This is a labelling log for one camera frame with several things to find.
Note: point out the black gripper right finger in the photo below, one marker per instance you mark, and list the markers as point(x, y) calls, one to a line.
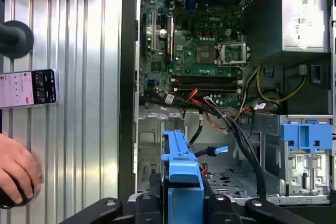
point(220, 209)

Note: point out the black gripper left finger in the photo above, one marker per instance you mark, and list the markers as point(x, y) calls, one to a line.
point(143, 208)

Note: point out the person's hand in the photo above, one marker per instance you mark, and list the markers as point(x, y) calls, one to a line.
point(15, 163)

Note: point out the black expansion slot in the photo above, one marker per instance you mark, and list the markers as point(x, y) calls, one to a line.
point(170, 37)

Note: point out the black PC case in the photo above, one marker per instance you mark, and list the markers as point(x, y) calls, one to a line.
point(127, 77)

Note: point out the CPU socket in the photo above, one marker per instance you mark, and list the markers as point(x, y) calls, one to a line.
point(206, 54)

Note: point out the black RAM slot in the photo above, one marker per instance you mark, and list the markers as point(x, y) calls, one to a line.
point(204, 88)
point(204, 79)

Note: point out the silver drive cage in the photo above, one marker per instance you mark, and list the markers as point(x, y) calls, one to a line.
point(307, 176)

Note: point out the green motherboard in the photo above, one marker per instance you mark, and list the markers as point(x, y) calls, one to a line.
point(189, 69)

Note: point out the silver disk bay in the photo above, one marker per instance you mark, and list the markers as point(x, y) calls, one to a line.
point(149, 140)

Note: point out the silver coin battery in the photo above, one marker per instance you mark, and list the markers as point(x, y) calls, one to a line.
point(162, 33)

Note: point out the grey power supply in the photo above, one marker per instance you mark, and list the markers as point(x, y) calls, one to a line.
point(302, 24)

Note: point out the small round black tool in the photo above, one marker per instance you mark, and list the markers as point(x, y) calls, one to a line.
point(5, 200)

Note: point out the smartphone with lit screen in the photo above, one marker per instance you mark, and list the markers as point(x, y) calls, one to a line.
point(23, 89)

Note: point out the black round knob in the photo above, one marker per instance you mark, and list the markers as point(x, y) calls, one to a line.
point(15, 39)

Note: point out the blue drive carrier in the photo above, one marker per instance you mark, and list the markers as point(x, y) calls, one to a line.
point(305, 132)

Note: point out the hard disk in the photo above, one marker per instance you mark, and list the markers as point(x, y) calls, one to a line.
point(183, 171)

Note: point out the silver socket cover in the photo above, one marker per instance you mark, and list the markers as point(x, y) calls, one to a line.
point(233, 44)

